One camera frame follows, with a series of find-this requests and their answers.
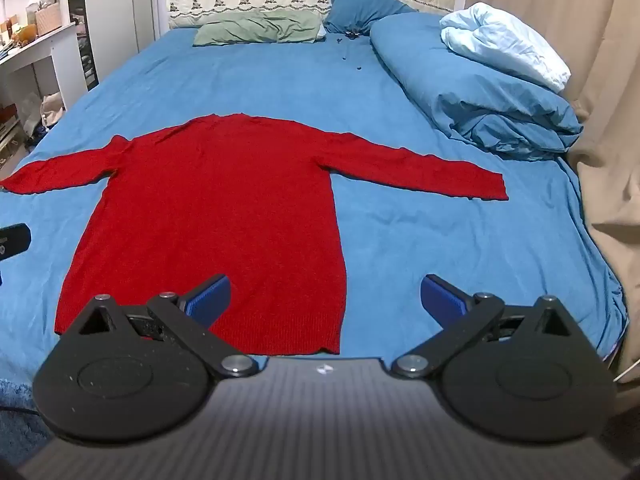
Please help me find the dark blue pillow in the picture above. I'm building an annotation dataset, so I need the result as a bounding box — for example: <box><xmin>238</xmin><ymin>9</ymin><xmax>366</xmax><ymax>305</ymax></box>
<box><xmin>323</xmin><ymin>0</ymin><xmax>414</xmax><ymax>36</ymax></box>

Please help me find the grey white wardrobe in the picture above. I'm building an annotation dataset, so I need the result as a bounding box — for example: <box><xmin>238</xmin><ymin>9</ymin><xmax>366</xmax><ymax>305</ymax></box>
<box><xmin>68</xmin><ymin>0</ymin><xmax>162</xmax><ymax>89</ymax></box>

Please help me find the orange plush on desk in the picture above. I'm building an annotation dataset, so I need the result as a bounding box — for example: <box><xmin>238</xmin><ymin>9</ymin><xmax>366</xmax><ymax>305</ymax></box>
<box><xmin>12</xmin><ymin>24</ymin><xmax>38</xmax><ymax>48</ymax></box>

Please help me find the blue bed sheet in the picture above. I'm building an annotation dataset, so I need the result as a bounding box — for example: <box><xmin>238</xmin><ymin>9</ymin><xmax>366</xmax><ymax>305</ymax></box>
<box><xmin>1</xmin><ymin>29</ymin><xmax>629</xmax><ymax>408</ymax></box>

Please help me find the beige curtain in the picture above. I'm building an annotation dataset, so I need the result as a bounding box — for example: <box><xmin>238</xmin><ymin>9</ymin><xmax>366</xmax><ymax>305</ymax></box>
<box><xmin>465</xmin><ymin>0</ymin><xmax>639</xmax><ymax>384</ymax></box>

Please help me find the light blue blanket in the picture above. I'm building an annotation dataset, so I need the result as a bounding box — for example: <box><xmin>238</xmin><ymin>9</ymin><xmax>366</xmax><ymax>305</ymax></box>
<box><xmin>439</xmin><ymin>2</ymin><xmax>570</xmax><ymax>93</ymax></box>

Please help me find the white desk shelf unit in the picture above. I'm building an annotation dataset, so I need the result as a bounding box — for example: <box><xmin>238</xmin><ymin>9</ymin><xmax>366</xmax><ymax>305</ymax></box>
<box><xmin>0</xmin><ymin>0</ymin><xmax>89</xmax><ymax>172</ymax></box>

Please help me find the woven basket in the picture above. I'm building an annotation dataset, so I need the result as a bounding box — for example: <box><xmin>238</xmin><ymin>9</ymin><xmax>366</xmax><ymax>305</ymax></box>
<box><xmin>35</xmin><ymin>2</ymin><xmax>62</xmax><ymax>37</ymax></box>

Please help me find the beige bag on floor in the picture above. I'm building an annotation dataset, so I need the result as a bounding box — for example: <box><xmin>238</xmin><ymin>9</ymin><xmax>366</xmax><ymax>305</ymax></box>
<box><xmin>40</xmin><ymin>92</ymin><xmax>65</xmax><ymax>129</ymax></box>

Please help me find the green pillow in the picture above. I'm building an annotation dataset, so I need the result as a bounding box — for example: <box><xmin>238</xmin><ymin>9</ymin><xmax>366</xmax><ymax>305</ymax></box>
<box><xmin>193</xmin><ymin>9</ymin><xmax>326</xmax><ymax>47</ymax></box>

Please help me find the folded blue duvet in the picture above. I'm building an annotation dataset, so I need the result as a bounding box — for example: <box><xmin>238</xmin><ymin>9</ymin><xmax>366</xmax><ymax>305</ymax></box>
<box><xmin>370</xmin><ymin>12</ymin><xmax>582</xmax><ymax>160</ymax></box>

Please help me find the red knit sweater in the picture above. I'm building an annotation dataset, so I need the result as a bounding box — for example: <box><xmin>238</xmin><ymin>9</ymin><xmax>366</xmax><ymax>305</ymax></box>
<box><xmin>1</xmin><ymin>114</ymin><xmax>506</xmax><ymax>356</ymax></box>

